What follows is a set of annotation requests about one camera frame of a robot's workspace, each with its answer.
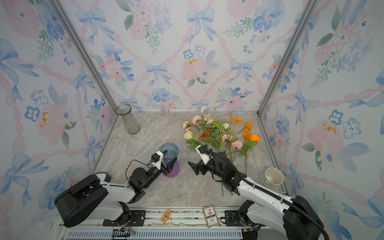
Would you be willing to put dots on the orange poppy green leaves stem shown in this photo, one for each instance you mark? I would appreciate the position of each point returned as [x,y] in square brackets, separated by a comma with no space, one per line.
[250,141]

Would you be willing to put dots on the blue purple glass vase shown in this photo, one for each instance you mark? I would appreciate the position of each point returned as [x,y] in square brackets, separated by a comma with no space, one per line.
[170,152]

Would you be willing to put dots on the yellow rose stem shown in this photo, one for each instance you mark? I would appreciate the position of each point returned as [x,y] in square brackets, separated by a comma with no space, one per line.
[192,136]

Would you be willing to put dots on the small green alarm clock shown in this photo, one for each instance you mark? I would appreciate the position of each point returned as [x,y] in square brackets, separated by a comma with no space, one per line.
[104,177]

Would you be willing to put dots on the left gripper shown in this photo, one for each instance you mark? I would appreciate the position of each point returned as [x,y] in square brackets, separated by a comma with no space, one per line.
[168,169]

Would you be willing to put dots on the clear glass vase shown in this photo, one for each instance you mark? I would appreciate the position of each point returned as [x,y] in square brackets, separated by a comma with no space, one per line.
[132,126]

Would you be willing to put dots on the small white flower spray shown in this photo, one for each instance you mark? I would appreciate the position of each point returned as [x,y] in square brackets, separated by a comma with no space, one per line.
[207,108]

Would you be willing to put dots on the pink ranunculus spray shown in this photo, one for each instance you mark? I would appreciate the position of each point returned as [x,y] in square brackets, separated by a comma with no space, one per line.
[196,120]

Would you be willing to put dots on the aluminium rail frame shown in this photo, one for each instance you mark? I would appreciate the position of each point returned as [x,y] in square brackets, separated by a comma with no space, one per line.
[187,223]

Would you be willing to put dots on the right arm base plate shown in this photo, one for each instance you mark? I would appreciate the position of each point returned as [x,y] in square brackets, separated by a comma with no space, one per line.
[235,219]

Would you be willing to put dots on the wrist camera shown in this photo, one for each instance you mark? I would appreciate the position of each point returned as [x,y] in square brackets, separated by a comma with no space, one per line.
[206,158]
[156,160]

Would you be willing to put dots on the playing card box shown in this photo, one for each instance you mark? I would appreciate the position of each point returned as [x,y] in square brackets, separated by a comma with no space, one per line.
[211,217]

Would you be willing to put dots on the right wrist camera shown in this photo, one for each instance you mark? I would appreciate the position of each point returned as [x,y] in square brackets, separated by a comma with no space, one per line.
[206,158]

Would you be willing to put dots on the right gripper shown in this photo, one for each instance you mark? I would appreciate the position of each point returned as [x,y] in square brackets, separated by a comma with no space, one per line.
[196,168]

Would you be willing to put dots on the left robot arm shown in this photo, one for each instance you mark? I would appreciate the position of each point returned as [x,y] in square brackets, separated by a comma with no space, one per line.
[93,199]

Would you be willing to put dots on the pink rose stem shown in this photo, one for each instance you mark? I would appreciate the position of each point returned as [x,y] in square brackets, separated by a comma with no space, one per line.
[236,146]

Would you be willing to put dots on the small orange tag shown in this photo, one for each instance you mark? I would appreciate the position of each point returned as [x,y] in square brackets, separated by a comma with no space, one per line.
[166,216]

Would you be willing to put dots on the white metal bucket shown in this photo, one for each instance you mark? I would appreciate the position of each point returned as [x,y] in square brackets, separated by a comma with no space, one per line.
[272,179]

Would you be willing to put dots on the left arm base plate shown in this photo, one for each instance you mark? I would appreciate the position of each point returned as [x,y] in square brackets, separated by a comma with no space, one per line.
[128,219]

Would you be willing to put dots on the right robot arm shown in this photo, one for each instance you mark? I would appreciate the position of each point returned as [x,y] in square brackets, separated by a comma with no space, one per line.
[293,217]

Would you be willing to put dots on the white rose bud stem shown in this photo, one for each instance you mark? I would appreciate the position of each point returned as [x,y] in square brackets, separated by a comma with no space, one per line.
[226,126]

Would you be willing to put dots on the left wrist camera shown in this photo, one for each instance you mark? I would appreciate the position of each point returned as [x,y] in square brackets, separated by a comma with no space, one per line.
[156,160]

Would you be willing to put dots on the orange gerbera stem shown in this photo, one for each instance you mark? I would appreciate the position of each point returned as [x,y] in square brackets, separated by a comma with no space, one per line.
[205,134]

